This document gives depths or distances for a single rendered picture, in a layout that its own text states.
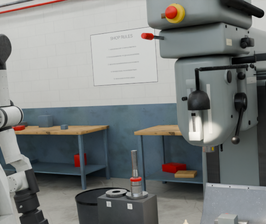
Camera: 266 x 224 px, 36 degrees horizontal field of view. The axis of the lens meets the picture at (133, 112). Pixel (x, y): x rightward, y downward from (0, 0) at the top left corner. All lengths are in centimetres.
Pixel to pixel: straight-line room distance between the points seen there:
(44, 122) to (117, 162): 144
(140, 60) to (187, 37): 503
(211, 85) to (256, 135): 52
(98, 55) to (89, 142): 147
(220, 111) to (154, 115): 495
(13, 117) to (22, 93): 633
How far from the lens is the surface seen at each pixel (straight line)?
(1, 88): 169
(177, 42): 145
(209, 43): 141
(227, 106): 147
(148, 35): 136
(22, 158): 172
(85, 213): 343
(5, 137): 169
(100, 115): 690
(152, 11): 140
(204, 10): 133
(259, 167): 191
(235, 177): 196
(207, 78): 144
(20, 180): 168
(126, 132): 666
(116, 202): 171
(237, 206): 194
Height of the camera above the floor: 155
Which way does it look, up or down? 4 degrees down
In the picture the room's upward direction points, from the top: 4 degrees counter-clockwise
